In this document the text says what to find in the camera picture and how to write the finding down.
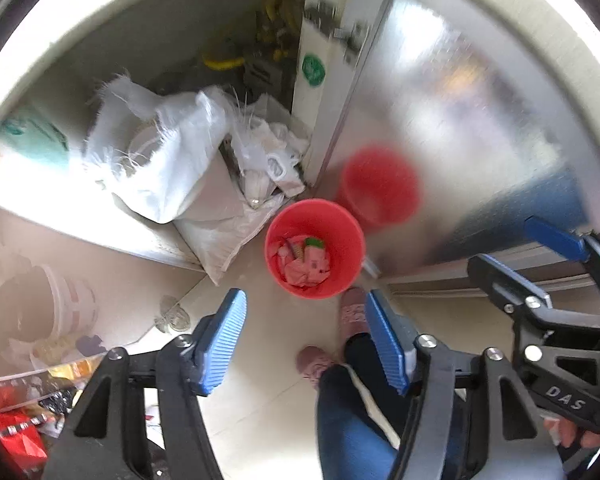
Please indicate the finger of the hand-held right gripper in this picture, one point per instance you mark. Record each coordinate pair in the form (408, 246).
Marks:
(500, 280)
(555, 240)

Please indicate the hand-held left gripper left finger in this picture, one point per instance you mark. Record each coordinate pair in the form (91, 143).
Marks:
(220, 340)

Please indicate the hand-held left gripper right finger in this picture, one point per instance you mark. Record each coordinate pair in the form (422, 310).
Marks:
(385, 345)

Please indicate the green white medicine box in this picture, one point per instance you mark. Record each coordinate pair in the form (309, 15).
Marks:
(314, 245)

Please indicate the red bucket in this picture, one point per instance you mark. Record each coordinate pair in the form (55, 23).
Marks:
(330, 215)

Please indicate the person's right hand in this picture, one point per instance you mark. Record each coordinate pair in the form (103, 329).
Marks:
(577, 437)

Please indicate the person's pink slipper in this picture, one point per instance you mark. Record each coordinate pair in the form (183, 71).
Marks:
(315, 360)
(352, 310)

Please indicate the person's leg in blue jeans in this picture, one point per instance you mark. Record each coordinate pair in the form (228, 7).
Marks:
(350, 425)

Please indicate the flat white sack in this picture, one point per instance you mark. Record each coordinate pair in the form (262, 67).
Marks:
(220, 245)

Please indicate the frosted metal cabinet door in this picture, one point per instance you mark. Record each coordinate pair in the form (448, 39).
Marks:
(470, 125)

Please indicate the white plastic pail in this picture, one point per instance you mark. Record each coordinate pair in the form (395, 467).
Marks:
(70, 305)

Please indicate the white woven sack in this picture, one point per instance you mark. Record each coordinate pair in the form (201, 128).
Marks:
(165, 170)

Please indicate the white plastic bag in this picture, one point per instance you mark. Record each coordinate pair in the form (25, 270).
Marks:
(275, 150)

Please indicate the red foil packet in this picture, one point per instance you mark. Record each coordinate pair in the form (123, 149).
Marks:
(15, 440)

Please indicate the green and white bag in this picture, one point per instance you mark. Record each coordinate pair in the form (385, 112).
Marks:
(35, 140)

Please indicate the green round sticker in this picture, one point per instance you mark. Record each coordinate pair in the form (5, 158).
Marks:
(313, 70)

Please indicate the yellow gas pipe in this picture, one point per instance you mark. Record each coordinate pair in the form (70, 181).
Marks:
(275, 10)

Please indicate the white cabinet post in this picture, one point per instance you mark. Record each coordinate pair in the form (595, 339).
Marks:
(325, 110)

